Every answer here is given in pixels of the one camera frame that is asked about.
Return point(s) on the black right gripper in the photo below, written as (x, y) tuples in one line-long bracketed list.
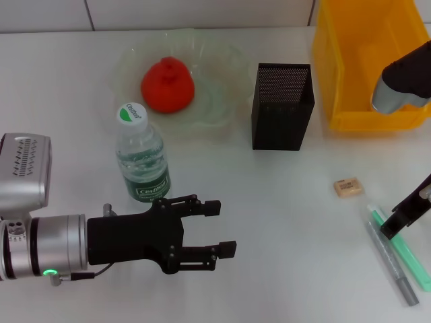
[(415, 205)]

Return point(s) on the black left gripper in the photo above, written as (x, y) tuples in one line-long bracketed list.
[(134, 239)]

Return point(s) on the grey silver pen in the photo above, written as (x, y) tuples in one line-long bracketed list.
[(387, 255)]

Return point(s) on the mint green pen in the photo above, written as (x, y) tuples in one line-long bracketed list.
[(409, 255)]

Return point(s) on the beige eraser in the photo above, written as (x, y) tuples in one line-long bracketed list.
[(348, 187)]

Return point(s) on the clear green-label water bottle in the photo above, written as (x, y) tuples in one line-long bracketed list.
[(144, 168)]

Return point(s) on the red-orange knitted orange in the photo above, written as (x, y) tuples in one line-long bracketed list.
[(166, 89)]

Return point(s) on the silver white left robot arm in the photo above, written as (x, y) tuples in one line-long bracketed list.
[(50, 245)]

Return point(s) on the black mesh pen holder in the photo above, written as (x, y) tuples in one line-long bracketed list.
[(281, 128)]

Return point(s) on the green glass fruit plate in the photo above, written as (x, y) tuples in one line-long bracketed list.
[(215, 87)]

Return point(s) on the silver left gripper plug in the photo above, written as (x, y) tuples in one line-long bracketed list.
[(108, 210)]

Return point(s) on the yellow plastic bin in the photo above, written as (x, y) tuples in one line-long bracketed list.
[(350, 67)]

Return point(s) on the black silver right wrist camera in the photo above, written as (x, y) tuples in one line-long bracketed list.
[(404, 77)]

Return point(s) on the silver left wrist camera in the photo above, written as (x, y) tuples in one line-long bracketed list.
[(23, 171)]

